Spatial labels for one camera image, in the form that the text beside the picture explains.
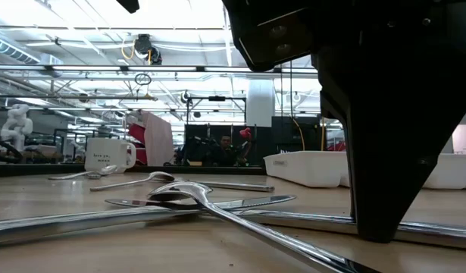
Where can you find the white and red cart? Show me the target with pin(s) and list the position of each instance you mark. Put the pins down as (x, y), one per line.
(157, 140)

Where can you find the person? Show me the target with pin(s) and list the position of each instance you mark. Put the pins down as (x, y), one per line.
(226, 142)

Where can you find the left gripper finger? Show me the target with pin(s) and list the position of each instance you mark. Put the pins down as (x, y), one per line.
(129, 5)

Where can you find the black metal stand frame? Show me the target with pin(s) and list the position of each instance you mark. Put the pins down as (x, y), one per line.
(216, 98)

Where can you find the red storage bin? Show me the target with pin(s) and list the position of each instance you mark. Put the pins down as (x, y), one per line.
(336, 147)

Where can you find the black cabinet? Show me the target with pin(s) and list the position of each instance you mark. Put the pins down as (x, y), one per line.
(285, 132)

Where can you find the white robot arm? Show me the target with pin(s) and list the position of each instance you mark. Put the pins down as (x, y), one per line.
(16, 125)

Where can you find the black aluminium table frame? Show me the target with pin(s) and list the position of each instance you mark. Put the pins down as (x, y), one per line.
(1, 170)

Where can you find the white cutlery tray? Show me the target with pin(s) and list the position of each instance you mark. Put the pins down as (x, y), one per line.
(304, 168)

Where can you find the white ceramic mug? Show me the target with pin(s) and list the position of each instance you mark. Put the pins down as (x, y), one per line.
(104, 151)

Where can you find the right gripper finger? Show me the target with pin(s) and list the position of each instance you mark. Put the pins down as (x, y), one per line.
(384, 144)

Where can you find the black partition panels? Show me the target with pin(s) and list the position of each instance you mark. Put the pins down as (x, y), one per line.
(202, 144)

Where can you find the red robot hand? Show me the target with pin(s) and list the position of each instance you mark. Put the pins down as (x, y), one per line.
(246, 133)

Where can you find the white square column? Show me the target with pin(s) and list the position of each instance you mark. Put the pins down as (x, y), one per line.
(260, 102)

